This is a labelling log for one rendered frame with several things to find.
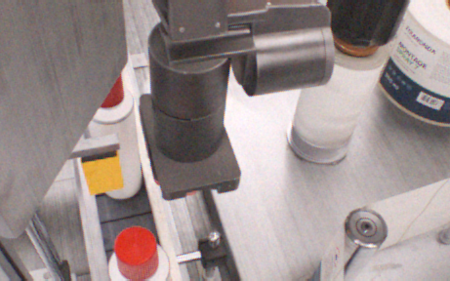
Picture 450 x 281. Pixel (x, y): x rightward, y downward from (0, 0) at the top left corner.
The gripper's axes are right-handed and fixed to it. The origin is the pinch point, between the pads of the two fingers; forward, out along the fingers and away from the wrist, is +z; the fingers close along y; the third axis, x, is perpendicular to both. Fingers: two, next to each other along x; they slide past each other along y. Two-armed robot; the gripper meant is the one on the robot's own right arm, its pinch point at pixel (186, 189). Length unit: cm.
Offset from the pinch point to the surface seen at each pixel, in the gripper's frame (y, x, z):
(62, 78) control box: -12.4, 7.6, -30.9
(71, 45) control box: -11.7, 7.1, -31.6
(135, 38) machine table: 42.0, -1.3, 18.9
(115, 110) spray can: 8.8, 5.2, -3.0
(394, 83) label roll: 16.1, -35.7, 10.5
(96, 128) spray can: 8.6, 7.4, -0.9
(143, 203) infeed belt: 7.0, 3.7, 13.6
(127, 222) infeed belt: 4.7, 6.1, 13.6
